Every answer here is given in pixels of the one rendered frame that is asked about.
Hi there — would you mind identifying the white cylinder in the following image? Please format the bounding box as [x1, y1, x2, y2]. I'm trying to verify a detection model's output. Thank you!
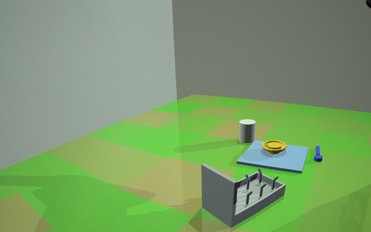
[239, 119, 256, 143]

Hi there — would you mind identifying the yellow plate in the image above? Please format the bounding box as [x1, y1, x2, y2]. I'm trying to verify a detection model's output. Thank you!
[262, 140, 287, 154]

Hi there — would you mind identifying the light blue flat slab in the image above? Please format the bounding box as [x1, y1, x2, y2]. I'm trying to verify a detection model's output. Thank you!
[236, 140, 309, 174]

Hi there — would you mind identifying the grey dish rack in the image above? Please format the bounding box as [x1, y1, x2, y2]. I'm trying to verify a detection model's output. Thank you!
[201, 163, 286, 228]

